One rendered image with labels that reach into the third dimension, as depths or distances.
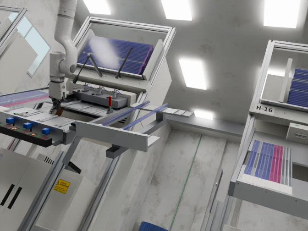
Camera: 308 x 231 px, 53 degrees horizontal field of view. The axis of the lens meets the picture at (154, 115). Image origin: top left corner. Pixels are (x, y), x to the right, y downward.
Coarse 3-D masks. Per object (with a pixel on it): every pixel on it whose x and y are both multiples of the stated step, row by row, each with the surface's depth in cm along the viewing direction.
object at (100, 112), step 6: (42, 90) 217; (48, 90) 219; (48, 102) 192; (84, 102) 201; (72, 108) 185; (78, 108) 185; (84, 108) 187; (90, 108) 189; (96, 108) 191; (102, 108) 193; (108, 108) 194; (114, 108) 196; (78, 114) 190; (84, 114) 190; (90, 114) 192; (96, 114) 180; (102, 114) 180
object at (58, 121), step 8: (8, 112) 162; (16, 112) 164; (32, 112) 167; (40, 112) 169; (40, 120) 156; (48, 120) 159; (56, 120) 160; (64, 120) 162; (72, 120) 163; (64, 128) 150
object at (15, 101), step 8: (8, 96) 188; (16, 96) 190; (24, 96) 192; (32, 96) 194; (40, 96) 197; (48, 96) 199; (0, 104) 170; (8, 104) 172; (16, 104) 174; (24, 104) 176; (32, 104) 180
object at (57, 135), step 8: (0, 112) 156; (0, 120) 157; (16, 120) 153; (24, 120) 150; (32, 120) 149; (24, 128) 152; (32, 128) 150; (40, 128) 148; (56, 128) 144; (48, 136) 147; (56, 136) 145
